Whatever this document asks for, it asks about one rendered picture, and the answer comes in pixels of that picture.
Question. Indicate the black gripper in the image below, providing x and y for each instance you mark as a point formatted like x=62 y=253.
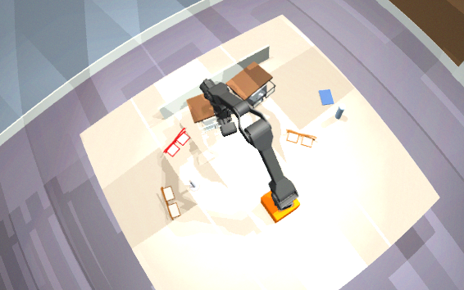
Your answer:
x=226 y=126

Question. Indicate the light blue cylinder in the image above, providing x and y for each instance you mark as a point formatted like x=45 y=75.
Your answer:
x=340 y=110

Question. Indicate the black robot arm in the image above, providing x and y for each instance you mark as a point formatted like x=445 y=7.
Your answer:
x=259 y=135

